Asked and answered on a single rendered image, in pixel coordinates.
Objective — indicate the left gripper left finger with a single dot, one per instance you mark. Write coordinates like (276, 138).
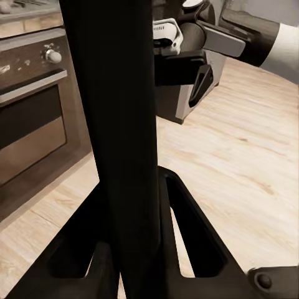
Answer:
(79, 263)

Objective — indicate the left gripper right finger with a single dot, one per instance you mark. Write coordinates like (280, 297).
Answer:
(217, 274)

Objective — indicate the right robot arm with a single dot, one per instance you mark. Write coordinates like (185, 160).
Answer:
(269, 45)

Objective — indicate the fridge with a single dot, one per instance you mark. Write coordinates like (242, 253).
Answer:
(172, 101)

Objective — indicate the oven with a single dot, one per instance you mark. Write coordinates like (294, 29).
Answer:
(38, 117)

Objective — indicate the poster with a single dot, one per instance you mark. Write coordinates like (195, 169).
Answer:
(111, 45)

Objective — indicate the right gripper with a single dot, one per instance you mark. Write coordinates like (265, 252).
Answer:
(189, 67)

